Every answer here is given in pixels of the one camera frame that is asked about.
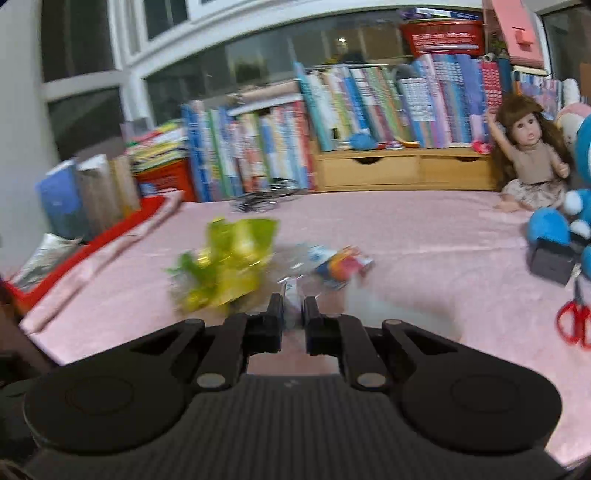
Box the pink box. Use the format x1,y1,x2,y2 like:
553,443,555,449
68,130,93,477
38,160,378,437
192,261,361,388
482,0,546,68

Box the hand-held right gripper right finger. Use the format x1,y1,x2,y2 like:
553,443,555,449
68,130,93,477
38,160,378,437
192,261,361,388
302,295,462,389

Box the brown haired doll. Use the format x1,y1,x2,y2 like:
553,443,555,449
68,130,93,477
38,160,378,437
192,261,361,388
482,95,573,213

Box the macaron print cookie wrapper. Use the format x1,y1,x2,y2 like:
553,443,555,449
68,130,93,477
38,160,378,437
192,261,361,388
318,246,376,291

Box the clear plastic bag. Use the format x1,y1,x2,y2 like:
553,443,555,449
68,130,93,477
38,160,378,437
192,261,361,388
276,244,326,283

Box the pink tablecloth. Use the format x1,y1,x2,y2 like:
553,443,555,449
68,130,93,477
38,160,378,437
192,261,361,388
21,189,591,467

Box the grey box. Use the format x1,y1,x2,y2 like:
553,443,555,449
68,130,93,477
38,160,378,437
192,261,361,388
527,237,578,286

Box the red plastic basket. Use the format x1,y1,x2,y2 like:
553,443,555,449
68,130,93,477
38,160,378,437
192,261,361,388
399,18,485,58

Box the pink white rabbit plush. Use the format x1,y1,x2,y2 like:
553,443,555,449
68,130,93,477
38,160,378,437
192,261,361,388
551,78,591,144

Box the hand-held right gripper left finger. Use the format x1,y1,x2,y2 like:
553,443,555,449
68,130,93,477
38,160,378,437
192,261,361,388
129,294,283,389

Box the blue cat plush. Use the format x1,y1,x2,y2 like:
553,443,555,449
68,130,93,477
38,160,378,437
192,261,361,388
526,113,591,287

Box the pink rolled cloth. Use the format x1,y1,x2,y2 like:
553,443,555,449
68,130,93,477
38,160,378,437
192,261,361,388
21,191,185,333

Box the row of thin pastel books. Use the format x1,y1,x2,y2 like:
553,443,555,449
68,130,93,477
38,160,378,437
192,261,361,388
512,65,566,116

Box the red tray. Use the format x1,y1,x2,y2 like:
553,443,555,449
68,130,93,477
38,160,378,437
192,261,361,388
9,196,167,310

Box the row of worn pale books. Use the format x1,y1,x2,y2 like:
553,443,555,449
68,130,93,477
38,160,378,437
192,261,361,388
36,154,141,241

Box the row of blue white books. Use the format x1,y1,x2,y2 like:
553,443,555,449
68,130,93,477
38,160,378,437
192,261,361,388
181,90,317,203

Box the black metal wire item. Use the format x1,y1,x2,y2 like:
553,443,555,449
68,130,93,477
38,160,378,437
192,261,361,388
230,181,302,214

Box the crumpled printed paper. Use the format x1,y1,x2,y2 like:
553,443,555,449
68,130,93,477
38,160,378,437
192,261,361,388
13,233,80,291

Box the row of colourful slim books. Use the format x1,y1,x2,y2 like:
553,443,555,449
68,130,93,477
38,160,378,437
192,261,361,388
295,53,513,152

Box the brown paper roll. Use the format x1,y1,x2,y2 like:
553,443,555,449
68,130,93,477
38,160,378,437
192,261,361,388
229,79,304,106

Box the red plastic crate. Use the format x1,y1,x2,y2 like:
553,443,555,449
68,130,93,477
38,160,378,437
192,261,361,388
136,159,195,204

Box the wooden drawer organizer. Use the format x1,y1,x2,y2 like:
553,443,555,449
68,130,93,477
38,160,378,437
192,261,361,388
308,138,502,192

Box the stack of green yellow books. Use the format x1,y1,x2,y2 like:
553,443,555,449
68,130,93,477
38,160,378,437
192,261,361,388
124,120,188,174

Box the red scissors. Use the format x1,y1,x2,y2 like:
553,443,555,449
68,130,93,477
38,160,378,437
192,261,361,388
556,277,591,349

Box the large green gold foil wrapper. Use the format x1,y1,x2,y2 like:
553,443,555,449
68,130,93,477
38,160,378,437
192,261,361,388
165,217,281,315

